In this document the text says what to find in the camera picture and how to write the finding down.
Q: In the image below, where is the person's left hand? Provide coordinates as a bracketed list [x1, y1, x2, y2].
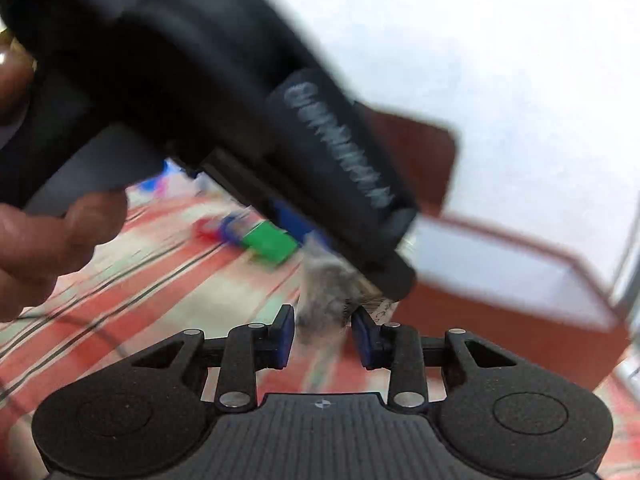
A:
[0, 30, 128, 323]

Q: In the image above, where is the green block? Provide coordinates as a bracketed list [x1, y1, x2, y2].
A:
[242, 221, 300, 265]

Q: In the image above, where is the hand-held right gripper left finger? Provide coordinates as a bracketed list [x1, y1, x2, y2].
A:
[131, 305, 296, 414]

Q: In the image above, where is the plaid tablecloth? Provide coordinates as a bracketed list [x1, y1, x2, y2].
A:
[0, 160, 640, 480]

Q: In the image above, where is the blue clear small item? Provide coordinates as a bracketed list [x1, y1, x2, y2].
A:
[219, 214, 253, 247]

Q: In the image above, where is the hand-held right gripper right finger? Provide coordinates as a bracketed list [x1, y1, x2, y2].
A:
[351, 307, 511, 411]

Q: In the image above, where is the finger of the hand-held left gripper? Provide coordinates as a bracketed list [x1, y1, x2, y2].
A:
[200, 150, 321, 251]
[350, 225, 418, 303]

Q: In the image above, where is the brown cardboard box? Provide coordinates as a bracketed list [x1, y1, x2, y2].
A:
[392, 212, 632, 393]

